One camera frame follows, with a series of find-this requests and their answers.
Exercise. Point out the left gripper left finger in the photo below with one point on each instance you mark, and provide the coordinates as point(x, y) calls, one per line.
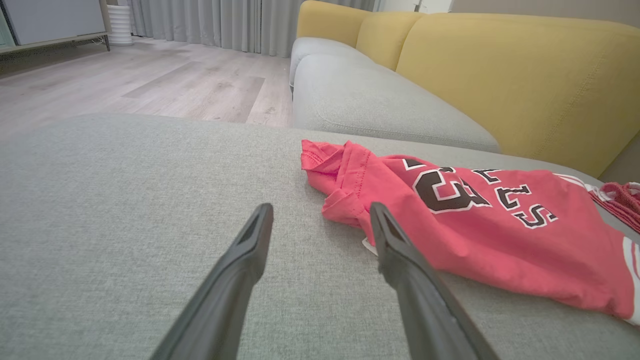
point(220, 300)

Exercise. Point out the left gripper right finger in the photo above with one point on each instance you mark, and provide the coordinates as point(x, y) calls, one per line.
point(425, 300)

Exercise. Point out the red lettered basketball jersey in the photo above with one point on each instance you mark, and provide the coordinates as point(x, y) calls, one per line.
point(500, 245)

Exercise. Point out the red shorts with white stripe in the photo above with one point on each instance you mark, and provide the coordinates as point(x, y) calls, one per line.
point(622, 200)

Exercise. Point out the large grey sofa seat cushion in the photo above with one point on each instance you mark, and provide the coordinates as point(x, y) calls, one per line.
point(125, 210)

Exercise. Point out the wide yellow sofa back cushion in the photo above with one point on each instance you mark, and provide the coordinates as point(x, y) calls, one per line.
point(525, 85)

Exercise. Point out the narrow yellow sofa back cushion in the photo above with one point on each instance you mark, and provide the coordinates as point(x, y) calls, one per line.
point(325, 20)
point(385, 40)

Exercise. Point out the white ribbed cylinder appliance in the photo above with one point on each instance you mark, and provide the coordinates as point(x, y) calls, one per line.
point(120, 25)

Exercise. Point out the grey cabinet with wooden frame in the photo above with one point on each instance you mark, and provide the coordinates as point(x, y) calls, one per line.
point(50, 20)

